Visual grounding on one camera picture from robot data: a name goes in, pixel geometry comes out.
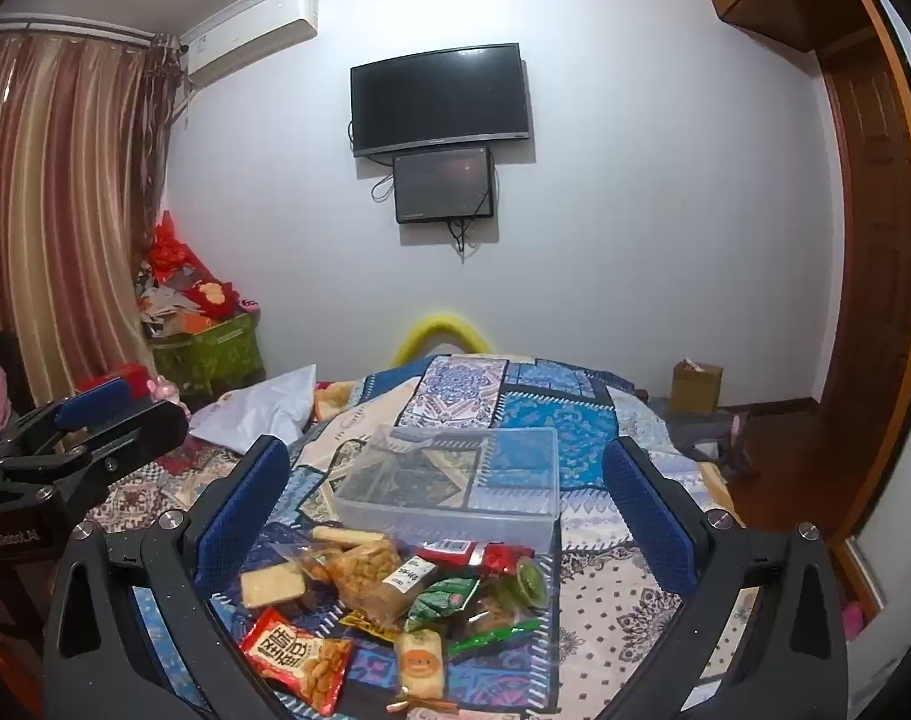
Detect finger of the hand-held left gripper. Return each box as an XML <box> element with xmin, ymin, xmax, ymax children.
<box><xmin>50</xmin><ymin>399</ymin><xmax>191</xmax><ymax>497</ymax></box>
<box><xmin>0</xmin><ymin>377</ymin><xmax>137</xmax><ymax>460</ymax></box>

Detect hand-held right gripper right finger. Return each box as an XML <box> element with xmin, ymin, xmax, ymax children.
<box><xmin>601</xmin><ymin>435</ymin><xmax>851</xmax><ymax>720</ymax></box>

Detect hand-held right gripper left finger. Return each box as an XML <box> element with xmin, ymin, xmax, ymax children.
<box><xmin>43</xmin><ymin>435</ymin><xmax>292</xmax><ymax>720</ymax></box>

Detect pale cracker packet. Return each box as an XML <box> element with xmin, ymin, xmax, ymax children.
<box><xmin>239</xmin><ymin>568</ymin><xmax>308</xmax><ymax>610</ymax></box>

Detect clear packet of orange-brown snacks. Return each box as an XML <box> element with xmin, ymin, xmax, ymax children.
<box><xmin>324</xmin><ymin>538</ymin><xmax>404</xmax><ymax>601</ymax></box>

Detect red peanut packet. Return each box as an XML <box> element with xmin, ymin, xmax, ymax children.
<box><xmin>238</xmin><ymin>607</ymin><xmax>353</xmax><ymax>717</ymax></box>

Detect red packet with barcode label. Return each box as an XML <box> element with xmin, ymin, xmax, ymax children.
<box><xmin>418</xmin><ymin>538</ymin><xmax>539</xmax><ymax>578</ymax></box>

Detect clear plastic storage box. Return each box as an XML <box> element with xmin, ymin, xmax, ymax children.
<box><xmin>334</xmin><ymin>424</ymin><xmax>562</xmax><ymax>550</ymax></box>

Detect red box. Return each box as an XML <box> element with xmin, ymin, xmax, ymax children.
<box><xmin>76</xmin><ymin>364</ymin><xmax>151</xmax><ymax>395</ymax></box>

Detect green storage box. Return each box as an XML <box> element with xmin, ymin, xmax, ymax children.
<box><xmin>151</xmin><ymin>313</ymin><xmax>265</xmax><ymax>392</ymax></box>

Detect grey cloth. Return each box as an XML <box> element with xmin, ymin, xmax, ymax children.
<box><xmin>669</xmin><ymin>416</ymin><xmax>734</xmax><ymax>462</ymax></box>

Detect long cream biscuit packet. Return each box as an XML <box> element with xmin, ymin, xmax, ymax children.
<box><xmin>309</xmin><ymin>525</ymin><xmax>392</xmax><ymax>548</ymax></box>

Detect white plastic bag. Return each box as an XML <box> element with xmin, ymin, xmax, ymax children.
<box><xmin>189</xmin><ymin>364</ymin><xmax>319</xmax><ymax>455</ymax></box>

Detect green jelly cup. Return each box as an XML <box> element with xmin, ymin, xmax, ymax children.
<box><xmin>511</xmin><ymin>556</ymin><xmax>551</xmax><ymax>608</ymax></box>

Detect green basket with clutter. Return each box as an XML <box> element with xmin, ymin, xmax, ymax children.
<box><xmin>133</xmin><ymin>210</ymin><xmax>262</xmax><ymax>338</ymax></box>

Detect brown cardboard box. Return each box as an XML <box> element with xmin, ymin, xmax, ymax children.
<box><xmin>669</xmin><ymin>360</ymin><xmax>724</xmax><ymax>417</ymax></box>

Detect yellow edged snack packet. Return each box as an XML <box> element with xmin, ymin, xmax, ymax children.
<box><xmin>339</xmin><ymin>611</ymin><xmax>397</xmax><ymax>643</ymax></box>

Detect striped brown curtain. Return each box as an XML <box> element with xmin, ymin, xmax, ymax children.
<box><xmin>0</xmin><ymin>30</ymin><xmax>188</xmax><ymax>421</ymax></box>

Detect green foil snack packet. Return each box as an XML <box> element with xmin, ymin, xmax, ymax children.
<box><xmin>403</xmin><ymin>576</ymin><xmax>481</xmax><ymax>631</ymax></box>

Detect cream packet with orange face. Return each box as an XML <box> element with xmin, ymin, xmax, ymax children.
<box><xmin>394</xmin><ymin>630</ymin><xmax>448</xmax><ymax>698</ymax></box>

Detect pale snack packet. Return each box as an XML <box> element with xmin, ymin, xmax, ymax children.
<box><xmin>386</xmin><ymin>697</ymin><xmax>494</xmax><ymax>720</ymax></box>

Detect wooden door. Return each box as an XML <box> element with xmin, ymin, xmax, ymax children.
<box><xmin>816</xmin><ymin>0</ymin><xmax>911</xmax><ymax>541</ymax></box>

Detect white air conditioner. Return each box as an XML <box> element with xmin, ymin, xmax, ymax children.
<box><xmin>181</xmin><ymin>0</ymin><xmax>319</xmax><ymax>91</ymax></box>

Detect yellow foam ring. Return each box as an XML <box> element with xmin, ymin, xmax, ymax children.
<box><xmin>391</xmin><ymin>307</ymin><xmax>494</xmax><ymax>365</ymax></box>

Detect black monitor cable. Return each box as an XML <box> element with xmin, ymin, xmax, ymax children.
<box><xmin>444</xmin><ymin>217</ymin><xmax>478</xmax><ymax>265</ymax></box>

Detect small black wall monitor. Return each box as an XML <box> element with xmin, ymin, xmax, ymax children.
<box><xmin>393</xmin><ymin>146</ymin><xmax>496</xmax><ymax>224</ymax></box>

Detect large black wall television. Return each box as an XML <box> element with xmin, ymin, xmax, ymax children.
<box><xmin>350</xmin><ymin>43</ymin><xmax>532</xmax><ymax>158</ymax></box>

